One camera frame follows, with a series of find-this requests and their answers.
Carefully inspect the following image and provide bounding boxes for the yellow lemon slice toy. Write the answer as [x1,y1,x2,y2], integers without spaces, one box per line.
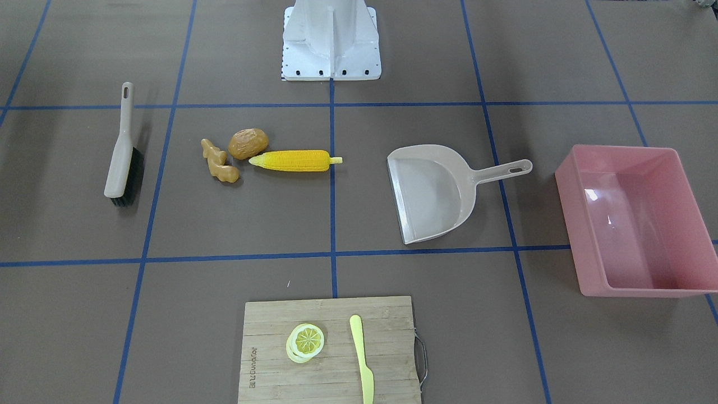
[286,324,325,364]

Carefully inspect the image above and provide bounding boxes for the bamboo cutting board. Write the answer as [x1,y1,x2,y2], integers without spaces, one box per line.
[238,296,422,403]

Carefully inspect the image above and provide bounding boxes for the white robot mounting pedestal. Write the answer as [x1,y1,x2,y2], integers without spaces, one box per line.
[280,1,382,81]

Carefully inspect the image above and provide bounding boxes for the brown toy potato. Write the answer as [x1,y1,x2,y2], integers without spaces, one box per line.
[228,128,269,159]

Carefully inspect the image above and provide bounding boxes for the yellow plastic toy knife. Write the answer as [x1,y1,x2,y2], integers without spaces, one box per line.
[349,314,375,403]

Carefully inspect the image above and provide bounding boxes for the pink plastic bin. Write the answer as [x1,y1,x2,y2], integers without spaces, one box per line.
[555,145,717,297]

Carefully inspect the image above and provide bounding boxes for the yellow toy corn cob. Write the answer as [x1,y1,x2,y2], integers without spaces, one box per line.
[248,149,343,172]

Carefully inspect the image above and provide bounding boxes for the tan toy ginger root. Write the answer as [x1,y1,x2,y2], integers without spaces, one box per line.
[200,139,240,182]

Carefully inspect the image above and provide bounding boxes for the beige plastic dustpan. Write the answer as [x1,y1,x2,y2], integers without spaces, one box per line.
[387,145,533,245]

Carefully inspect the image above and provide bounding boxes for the beige hand brush black bristles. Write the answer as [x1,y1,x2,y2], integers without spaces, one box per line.
[104,82,144,208]

